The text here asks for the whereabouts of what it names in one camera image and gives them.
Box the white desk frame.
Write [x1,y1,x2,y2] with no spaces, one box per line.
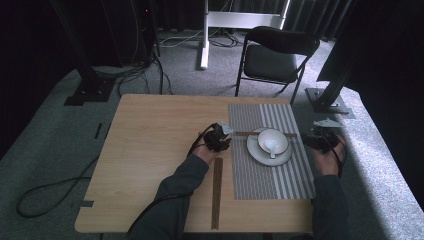
[199,0,291,70]

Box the white bowl with dark rim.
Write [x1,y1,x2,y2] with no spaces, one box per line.
[257,128,290,156]

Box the black folding chair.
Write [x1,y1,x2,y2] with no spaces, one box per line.
[234,25,321,106]

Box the long black floor cable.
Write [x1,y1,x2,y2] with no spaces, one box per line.
[15,154,101,219]

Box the left hand-held gripper black cable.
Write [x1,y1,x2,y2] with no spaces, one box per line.
[128,122,218,236]

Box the white ceramic spoon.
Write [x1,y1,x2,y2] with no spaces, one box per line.
[263,138,282,159]

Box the black metal stand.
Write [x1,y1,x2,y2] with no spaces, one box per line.
[49,0,118,107]
[305,63,356,116]

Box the person's right hand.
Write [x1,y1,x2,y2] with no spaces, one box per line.
[311,134,346,177]

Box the dark curtain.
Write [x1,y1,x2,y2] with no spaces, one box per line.
[156,0,354,39]

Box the bundle of black floor cables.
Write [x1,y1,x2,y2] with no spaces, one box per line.
[93,49,174,98]

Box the white plate with dark rim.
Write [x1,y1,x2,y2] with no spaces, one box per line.
[246,127,294,167]

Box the dark cabinet with red light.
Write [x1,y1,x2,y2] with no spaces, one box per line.
[99,0,158,64]

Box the grey striped placemat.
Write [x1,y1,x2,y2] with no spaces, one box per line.
[228,103,317,201]

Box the person's left hand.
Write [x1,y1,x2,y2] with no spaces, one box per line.
[192,132,218,166]

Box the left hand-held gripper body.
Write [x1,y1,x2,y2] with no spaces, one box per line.
[203,119,234,153]

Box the white floor cable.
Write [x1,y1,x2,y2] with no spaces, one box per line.
[159,29,205,48]

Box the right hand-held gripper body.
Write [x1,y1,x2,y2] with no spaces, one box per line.
[311,118,344,154]

